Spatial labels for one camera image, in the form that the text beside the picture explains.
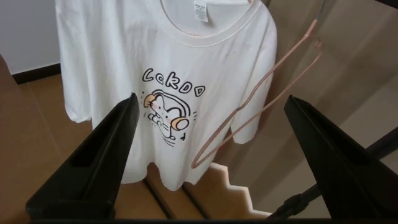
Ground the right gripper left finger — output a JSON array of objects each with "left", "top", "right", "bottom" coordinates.
[{"left": 24, "top": 92, "right": 140, "bottom": 221}]

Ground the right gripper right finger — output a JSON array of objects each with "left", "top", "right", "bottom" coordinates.
[{"left": 284, "top": 95, "right": 398, "bottom": 218}]

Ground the white printed t-shirt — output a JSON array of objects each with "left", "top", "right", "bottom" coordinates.
[{"left": 55, "top": 0, "right": 279, "bottom": 192}]

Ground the black clothes rack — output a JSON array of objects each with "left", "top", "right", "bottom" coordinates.
[{"left": 142, "top": 0, "right": 398, "bottom": 220}]

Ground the beige curtain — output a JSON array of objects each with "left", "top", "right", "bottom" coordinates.
[{"left": 214, "top": 0, "right": 398, "bottom": 218}]

